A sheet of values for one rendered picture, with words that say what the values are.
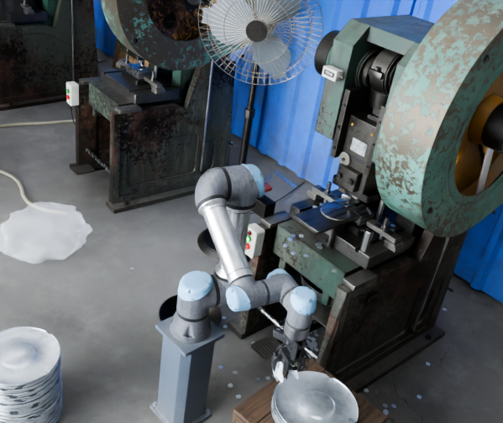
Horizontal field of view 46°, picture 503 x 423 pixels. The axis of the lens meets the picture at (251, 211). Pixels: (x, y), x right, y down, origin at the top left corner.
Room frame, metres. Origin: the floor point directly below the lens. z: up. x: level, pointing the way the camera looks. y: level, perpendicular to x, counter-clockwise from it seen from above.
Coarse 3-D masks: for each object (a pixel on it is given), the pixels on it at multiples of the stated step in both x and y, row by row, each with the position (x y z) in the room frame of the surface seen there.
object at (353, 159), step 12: (360, 120) 2.12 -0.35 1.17; (372, 120) 2.14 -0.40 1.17; (348, 132) 2.15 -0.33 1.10; (360, 132) 2.11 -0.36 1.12; (372, 132) 2.08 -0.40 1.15; (348, 144) 2.14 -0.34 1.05; (360, 144) 2.10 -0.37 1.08; (348, 156) 2.12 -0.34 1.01; (360, 156) 2.09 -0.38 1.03; (348, 168) 2.10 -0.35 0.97; (360, 168) 2.08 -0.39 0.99; (336, 180) 2.12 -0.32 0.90; (348, 180) 2.06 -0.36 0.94; (360, 180) 2.07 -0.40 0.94; (372, 180) 2.08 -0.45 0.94; (360, 192) 2.06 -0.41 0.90
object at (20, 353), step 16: (0, 336) 1.59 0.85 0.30; (16, 336) 1.60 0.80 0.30; (32, 336) 1.61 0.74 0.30; (48, 336) 1.63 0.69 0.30; (0, 352) 1.51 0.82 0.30; (16, 352) 1.51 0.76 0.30; (32, 352) 1.53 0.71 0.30; (48, 352) 1.54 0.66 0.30; (0, 368) 1.44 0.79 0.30; (16, 368) 1.45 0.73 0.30; (32, 368) 1.46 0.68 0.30; (48, 368) 1.47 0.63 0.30; (0, 384) 1.37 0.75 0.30; (16, 384) 1.37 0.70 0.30
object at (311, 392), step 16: (288, 384) 1.49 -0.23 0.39; (304, 384) 1.50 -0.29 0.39; (320, 384) 1.51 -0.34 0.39; (336, 384) 1.52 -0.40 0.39; (288, 400) 1.42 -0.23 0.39; (304, 400) 1.42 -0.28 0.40; (320, 400) 1.43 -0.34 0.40; (336, 400) 1.45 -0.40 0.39; (352, 400) 1.46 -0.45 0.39; (288, 416) 1.35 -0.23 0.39; (304, 416) 1.36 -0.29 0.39; (320, 416) 1.36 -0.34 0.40; (336, 416) 1.38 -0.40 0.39; (352, 416) 1.39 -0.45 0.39
